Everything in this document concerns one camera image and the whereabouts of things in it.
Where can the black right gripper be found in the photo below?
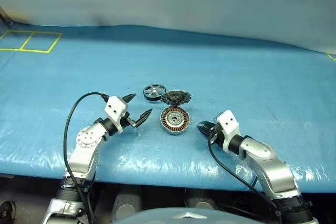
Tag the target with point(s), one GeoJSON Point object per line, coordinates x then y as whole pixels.
{"type": "Point", "coordinates": [216, 134]}

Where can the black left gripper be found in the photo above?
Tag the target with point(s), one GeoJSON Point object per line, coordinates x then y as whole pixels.
{"type": "Point", "coordinates": [127, 120]}

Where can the silver spoked rotor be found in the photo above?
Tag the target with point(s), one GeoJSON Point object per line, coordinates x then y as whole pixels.
{"type": "Point", "coordinates": [154, 92]}

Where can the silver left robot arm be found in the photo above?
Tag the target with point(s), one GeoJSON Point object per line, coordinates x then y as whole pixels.
{"type": "Point", "coordinates": [84, 155]}

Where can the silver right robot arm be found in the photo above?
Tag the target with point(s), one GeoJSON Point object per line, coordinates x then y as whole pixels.
{"type": "Point", "coordinates": [270, 169]}

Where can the motor housing with copper windings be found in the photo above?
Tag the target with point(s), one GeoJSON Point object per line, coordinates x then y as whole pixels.
{"type": "Point", "coordinates": [168, 122]}

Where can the black toothed gear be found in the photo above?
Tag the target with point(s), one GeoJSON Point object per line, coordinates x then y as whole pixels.
{"type": "Point", "coordinates": [174, 98]}

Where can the blue plastic table cover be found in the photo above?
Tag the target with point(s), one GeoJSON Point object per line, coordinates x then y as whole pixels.
{"type": "Point", "coordinates": [210, 64]}

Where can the grey rounded shape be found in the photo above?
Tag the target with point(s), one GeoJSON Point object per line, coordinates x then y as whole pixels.
{"type": "Point", "coordinates": [200, 203]}
{"type": "Point", "coordinates": [127, 205]}

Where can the grey robot torso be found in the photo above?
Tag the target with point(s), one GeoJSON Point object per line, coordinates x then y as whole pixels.
{"type": "Point", "coordinates": [157, 217]}

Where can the yellow tape squares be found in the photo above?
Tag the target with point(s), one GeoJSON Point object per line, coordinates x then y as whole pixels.
{"type": "Point", "coordinates": [34, 50]}

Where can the black shoe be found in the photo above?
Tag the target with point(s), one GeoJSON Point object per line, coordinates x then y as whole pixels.
{"type": "Point", "coordinates": [6, 212]}

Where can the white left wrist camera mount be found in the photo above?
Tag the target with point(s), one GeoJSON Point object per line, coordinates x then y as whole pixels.
{"type": "Point", "coordinates": [114, 106]}

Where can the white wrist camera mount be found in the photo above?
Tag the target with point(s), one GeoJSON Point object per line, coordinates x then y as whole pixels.
{"type": "Point", "coordinates": [228, 121]}
{"type": "Point", "coordinates": [114, 106]}

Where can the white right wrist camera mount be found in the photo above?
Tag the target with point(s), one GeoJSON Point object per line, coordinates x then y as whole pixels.
{"type": "Point", "coordinates": [228, 121]}

